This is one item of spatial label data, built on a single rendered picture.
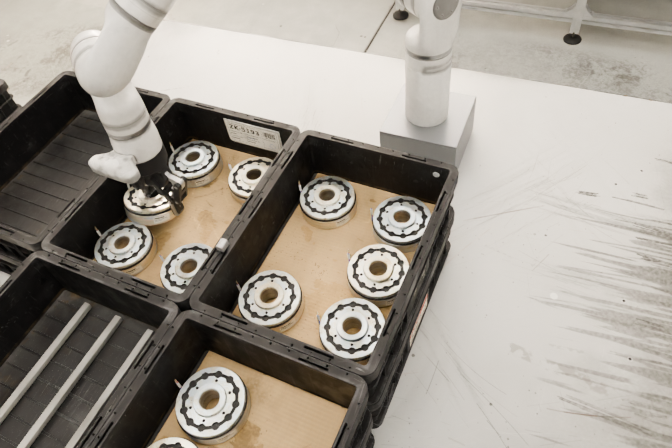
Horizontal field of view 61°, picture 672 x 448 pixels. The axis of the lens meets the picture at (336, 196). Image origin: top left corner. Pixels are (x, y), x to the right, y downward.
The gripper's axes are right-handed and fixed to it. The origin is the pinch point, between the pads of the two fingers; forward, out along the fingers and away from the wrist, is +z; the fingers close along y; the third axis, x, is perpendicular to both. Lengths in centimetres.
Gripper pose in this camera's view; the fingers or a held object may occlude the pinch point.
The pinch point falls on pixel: (165, 202)
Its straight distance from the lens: 109.6
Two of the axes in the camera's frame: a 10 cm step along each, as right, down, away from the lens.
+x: -4.2, 7.1, -5.7
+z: 0.8, 6.5, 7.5
